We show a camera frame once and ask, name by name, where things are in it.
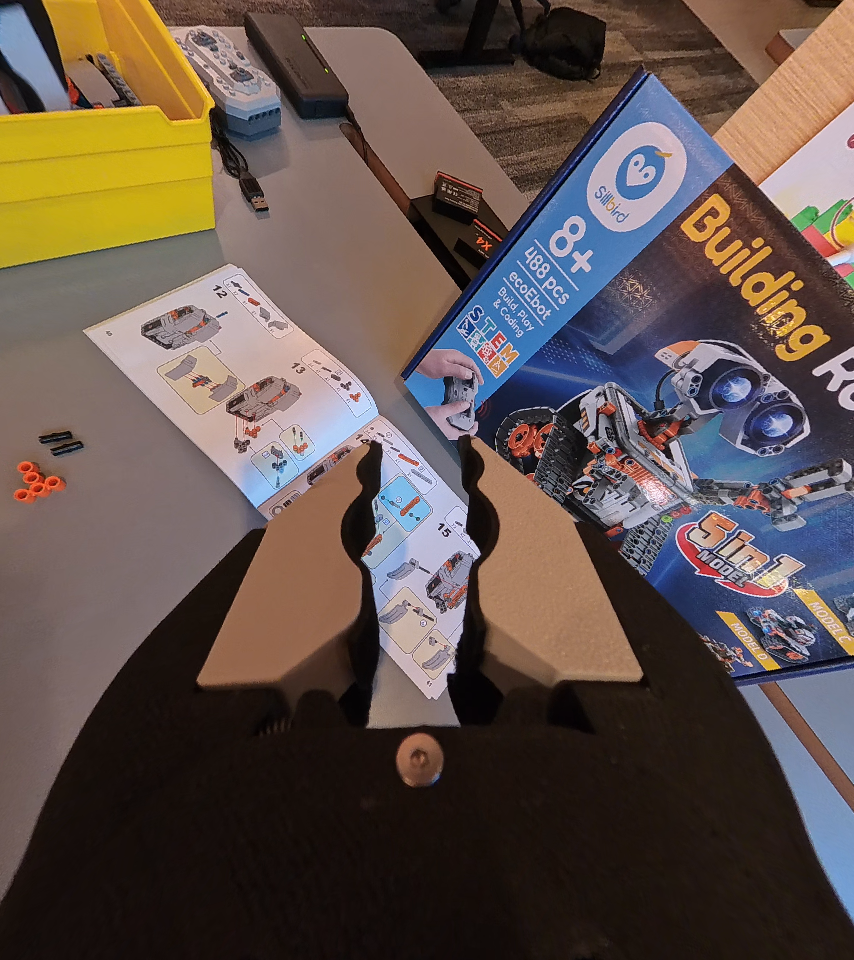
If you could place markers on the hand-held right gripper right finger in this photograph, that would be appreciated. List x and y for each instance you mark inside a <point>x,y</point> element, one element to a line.
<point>554,600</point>

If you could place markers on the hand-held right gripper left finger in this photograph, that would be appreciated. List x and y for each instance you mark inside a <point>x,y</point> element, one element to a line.
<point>284,600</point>

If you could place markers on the pile of building block pieces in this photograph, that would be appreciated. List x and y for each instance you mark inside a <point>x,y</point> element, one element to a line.
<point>108,86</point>

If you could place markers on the yellow plastic bin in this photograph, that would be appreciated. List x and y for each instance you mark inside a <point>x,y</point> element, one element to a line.
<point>81,187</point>

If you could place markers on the black connector pin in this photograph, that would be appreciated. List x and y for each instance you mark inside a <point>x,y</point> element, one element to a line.
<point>55,436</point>
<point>66,448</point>

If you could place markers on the orange bushing cluster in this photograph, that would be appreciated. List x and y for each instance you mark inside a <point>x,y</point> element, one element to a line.
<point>38,484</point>

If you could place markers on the grey blue battery module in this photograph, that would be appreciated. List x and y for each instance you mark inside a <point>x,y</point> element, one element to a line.
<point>228,75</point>

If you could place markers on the instruction booklet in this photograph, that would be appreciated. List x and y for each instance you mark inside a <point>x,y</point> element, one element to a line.
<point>194,360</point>

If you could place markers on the black power adapter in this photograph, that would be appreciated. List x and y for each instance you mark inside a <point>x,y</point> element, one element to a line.
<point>295,64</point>

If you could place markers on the blue robot kit box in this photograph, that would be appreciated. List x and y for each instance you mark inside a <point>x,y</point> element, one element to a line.
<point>659,337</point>

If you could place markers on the black battery red label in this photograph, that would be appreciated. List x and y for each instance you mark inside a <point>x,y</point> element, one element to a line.
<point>487,238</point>
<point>457,196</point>

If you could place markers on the white printed instruction sheet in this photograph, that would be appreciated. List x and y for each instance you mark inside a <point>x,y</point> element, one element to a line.
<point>847,172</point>

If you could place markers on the black backpack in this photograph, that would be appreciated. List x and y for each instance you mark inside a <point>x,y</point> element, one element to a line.
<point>562,41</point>

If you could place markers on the black desk foot frame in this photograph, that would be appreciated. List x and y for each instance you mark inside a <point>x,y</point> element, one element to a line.
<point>472,45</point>

